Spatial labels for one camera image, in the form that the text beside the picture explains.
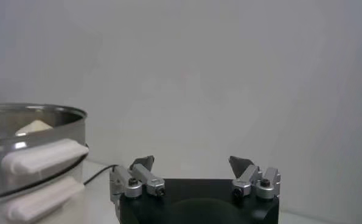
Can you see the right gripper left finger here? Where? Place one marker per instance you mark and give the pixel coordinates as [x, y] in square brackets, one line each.
[129, 182]

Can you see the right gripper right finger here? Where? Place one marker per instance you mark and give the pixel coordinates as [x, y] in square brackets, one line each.
[247, 179]

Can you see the white steamed baozi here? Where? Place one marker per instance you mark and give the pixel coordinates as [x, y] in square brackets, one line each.
[34, 127]

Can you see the stainless steel steamer basket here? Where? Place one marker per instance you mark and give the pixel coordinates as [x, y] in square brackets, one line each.
[62, 134]

